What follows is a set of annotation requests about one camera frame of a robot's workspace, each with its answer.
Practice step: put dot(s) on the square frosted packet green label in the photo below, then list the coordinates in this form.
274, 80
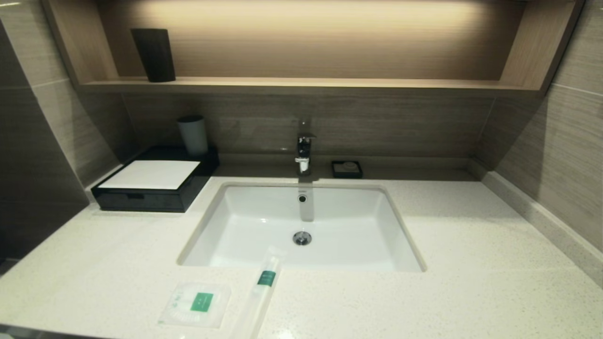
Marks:
198, 303

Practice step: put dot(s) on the round pale soap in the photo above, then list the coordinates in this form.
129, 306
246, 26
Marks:
349, 165

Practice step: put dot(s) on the black soap dish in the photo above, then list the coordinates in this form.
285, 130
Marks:
335, 173

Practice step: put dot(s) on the chrome faucet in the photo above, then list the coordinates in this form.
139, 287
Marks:
305, 147

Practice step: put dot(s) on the black box white ribbed top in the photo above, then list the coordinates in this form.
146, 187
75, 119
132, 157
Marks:
150, 174

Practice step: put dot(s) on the dark tapered cup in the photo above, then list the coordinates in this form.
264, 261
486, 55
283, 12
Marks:
153, 55

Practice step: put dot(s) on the white ceramic sink basin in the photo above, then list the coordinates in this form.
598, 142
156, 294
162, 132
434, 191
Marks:
353, 235

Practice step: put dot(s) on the long frosted toothbrush packet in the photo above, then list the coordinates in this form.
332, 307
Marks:
264, 287

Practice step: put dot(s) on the chrome drain stopper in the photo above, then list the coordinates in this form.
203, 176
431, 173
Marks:
302, 238

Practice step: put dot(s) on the pale grey cup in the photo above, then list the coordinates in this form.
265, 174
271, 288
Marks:
193, 136

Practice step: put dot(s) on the wooden wall shelf niche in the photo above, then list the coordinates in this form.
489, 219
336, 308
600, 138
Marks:
306, 84

